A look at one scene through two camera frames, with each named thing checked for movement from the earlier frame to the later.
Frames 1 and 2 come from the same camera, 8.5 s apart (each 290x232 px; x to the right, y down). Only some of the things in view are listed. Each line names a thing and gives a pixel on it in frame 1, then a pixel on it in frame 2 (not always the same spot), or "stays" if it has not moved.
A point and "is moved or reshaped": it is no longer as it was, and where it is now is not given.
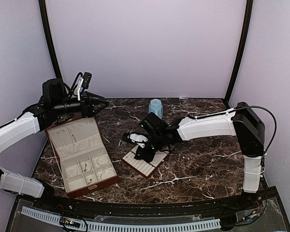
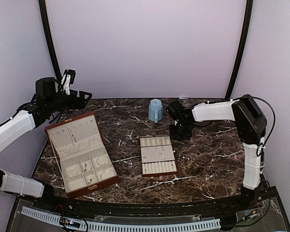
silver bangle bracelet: (71, 175) stays
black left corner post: (42, 4) stays
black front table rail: (234, 204) stays
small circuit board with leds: (69, 223) stays
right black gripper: (148, 157) -> (173, 134)
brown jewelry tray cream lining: (146, 169) is moved or reshaped
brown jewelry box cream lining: (87, 164) stays
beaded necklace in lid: (73, 138) stays
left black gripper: (87, 109) -> (81, 104)
